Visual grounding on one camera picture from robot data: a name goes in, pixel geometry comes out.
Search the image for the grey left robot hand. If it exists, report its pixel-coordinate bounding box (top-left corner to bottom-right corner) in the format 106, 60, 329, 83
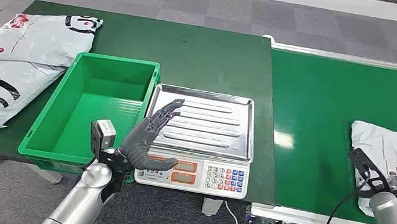
116, 91, 188, 176

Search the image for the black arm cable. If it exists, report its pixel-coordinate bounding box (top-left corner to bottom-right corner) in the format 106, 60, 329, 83
323, 165, 373, 224

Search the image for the small grey parcel bag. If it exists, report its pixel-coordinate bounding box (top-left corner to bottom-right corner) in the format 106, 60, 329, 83
338, 119, 397, 222

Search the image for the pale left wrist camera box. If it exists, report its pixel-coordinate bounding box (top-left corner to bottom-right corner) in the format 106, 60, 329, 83
85, 117, 119, 162

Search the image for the white table leg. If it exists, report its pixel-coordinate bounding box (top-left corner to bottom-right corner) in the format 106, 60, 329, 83
200, 197, 224, 219

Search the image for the grey mailer with red print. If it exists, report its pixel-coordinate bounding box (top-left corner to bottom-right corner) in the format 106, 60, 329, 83
0, 3, 104, 75

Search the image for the electronic scale with steel tray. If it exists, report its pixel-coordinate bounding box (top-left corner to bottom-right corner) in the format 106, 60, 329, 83
133, 81, 262, 201

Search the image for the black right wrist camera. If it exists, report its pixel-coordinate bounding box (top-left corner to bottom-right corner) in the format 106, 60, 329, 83
341, 146, 397, 203

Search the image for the large grey mailer big logo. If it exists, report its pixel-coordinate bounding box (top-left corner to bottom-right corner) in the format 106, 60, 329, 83
0, 56, 68, 138

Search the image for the green conveyor belt machine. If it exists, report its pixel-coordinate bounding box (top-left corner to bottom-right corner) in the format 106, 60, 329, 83
236, 34, 397, 224

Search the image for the white table foot bar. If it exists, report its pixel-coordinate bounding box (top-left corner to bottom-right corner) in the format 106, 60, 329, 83
23, 162, 64, 186

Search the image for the green plastic delivery box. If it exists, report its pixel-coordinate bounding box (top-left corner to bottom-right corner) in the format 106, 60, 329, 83
15, 44, 162, 185

